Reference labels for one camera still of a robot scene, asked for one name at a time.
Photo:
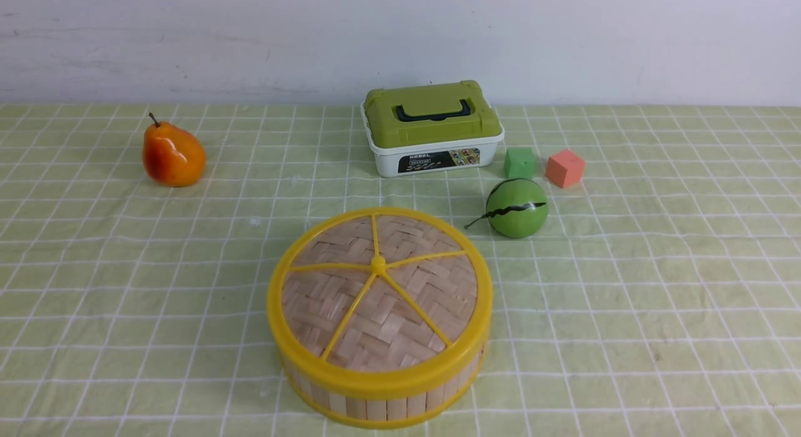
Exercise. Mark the yellow woven bamboo steamer lid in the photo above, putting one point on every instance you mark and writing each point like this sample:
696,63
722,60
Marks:
380,303

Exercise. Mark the bamboo steamer basket yellow rim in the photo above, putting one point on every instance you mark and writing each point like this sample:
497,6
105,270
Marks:
390,413

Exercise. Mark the green lidded white storage box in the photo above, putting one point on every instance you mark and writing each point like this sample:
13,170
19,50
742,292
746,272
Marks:
430,128

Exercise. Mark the green toy watermelon ball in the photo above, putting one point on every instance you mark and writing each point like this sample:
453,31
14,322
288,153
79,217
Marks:
515,208

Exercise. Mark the green foam cube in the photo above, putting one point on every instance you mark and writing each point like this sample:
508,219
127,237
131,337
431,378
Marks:
519,162

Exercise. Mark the salmon pink foam cube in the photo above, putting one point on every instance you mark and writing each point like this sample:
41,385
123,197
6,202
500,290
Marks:
565,168

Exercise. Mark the orange yellow toy pear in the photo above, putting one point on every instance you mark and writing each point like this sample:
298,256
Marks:
172,156

